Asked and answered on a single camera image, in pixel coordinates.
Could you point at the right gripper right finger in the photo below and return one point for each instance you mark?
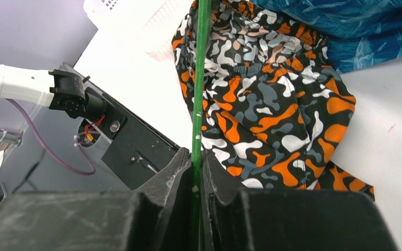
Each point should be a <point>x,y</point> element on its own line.
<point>239,218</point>

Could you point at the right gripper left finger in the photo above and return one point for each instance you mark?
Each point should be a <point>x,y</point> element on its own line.
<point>154,216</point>

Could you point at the camouflage orange black shorts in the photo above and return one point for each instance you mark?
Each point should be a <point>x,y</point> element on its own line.
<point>275,110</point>

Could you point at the white plastic basket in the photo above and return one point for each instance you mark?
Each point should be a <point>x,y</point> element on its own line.
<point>145,26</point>

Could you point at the green hanger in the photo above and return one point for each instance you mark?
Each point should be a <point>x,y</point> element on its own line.
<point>204,12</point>

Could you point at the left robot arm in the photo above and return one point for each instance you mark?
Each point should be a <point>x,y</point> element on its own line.
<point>55,89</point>

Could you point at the blue patterned shorts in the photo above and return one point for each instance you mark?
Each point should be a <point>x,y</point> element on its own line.
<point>361,33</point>

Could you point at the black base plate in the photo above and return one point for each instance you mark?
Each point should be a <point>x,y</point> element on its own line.
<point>137,151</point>

